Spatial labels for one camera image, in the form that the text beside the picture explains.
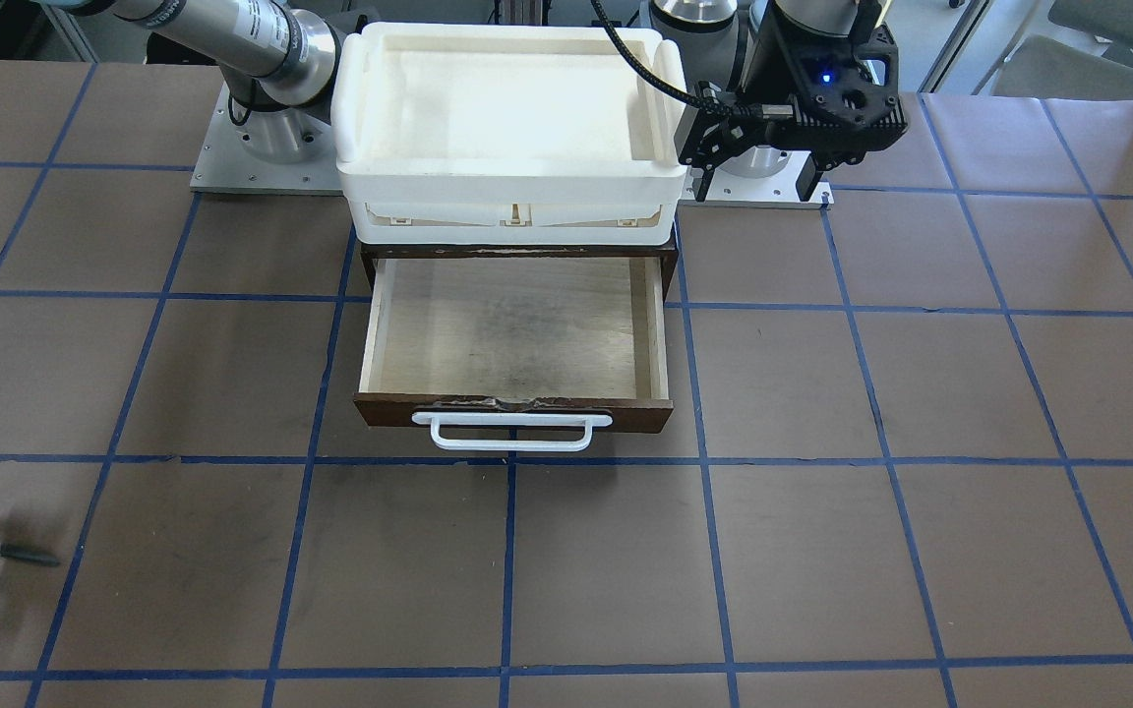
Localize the white plastic tray box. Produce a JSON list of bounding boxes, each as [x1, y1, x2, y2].
[[331, 22, 685, 246]]

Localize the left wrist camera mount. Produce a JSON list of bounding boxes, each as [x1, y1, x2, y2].
[[739, 1, 908, 174]]

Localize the wooden drawer with white handle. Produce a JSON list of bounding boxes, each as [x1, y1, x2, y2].
[[353, 255, 675, 452]]

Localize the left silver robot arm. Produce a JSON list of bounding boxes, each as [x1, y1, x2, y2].
[[637, 1, 908, 205]]

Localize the black corrugated cable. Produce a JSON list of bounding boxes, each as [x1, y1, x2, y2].
[[591, 0, 794, 119]]

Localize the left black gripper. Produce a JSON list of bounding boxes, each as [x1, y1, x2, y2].
[[675, 84, 774, 198]]

